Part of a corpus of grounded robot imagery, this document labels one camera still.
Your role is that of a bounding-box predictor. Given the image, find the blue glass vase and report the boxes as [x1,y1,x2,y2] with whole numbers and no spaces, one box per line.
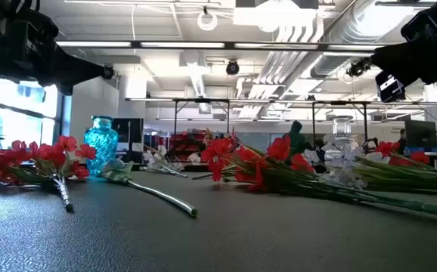
[83,115,119,177]

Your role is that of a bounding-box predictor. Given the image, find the black monitor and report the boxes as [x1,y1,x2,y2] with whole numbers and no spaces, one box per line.
[404,119,437,149]

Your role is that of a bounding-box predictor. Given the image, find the white hanging ring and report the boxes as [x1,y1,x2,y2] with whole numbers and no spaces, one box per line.
[197,11,219,32]

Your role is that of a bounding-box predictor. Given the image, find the red storage bins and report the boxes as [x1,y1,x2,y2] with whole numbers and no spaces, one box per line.
[165,129,209,162]

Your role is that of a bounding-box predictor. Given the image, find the small white flower bunch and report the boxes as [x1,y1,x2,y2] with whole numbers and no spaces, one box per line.
[141,144,203,178]

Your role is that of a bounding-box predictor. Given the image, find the person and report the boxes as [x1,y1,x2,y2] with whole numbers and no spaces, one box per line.
[283,120,307,156]
[396,128,408,155]

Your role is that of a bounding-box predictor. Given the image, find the black metal frame stand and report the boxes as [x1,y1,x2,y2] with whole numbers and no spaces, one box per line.
[172,97,231,134]
[311,100,369,143]

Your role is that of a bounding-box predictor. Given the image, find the black ceiling light rail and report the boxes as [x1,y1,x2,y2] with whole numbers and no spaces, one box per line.
[54,40,388,52]

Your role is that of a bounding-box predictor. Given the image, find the black table mat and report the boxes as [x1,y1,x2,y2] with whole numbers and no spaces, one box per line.
[0,172,437,272]

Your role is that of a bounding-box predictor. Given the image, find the red artificial flower bunch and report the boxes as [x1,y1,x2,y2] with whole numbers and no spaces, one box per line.
[354,140,437,197]
[192,128,242,183]
[237,134,437,221]
[0,134,98,213]

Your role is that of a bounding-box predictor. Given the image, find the silver ventilation duct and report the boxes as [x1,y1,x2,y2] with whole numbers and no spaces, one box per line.
[311,0,397,79]

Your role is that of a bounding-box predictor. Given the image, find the clear glass vase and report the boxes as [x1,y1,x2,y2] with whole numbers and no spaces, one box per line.
[323,116,360,171]

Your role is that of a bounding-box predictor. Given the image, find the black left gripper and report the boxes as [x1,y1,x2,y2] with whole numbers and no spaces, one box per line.
[0,14,105,96]

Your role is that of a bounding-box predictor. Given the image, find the white ceiling cable tray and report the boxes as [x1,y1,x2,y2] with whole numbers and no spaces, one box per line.
[237,14,325,118]

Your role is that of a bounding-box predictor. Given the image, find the black cabinet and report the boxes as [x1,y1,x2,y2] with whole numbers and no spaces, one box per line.
[111,117,144,164]

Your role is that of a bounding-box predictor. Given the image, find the white calla lily stem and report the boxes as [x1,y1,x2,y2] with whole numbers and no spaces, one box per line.
[99,158,199,218]

